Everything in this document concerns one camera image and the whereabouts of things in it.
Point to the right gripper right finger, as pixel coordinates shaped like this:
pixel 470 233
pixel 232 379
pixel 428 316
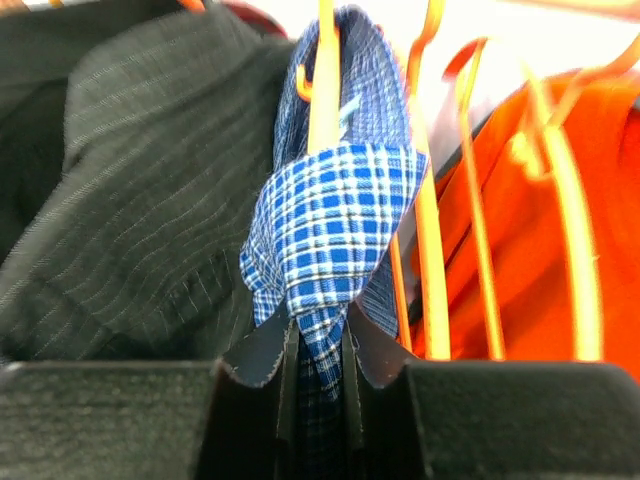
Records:
pixel 418 419

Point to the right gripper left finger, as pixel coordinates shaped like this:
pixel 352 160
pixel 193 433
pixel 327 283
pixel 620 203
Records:
pixel 224 419

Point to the blue checked shirt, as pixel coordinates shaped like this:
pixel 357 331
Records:
pixel 322 225

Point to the orange hanger of blue shirt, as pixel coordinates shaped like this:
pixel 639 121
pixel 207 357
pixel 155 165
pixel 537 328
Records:
pixel 323 92

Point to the empty orange hanger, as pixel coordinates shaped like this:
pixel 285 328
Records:
pixel 433 281
pixel 547 127

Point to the dark grey striped shirt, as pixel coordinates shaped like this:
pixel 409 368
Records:
pixel 169 138

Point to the orange t-shirt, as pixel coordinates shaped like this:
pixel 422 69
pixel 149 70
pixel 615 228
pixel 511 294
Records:
pixel 526 233

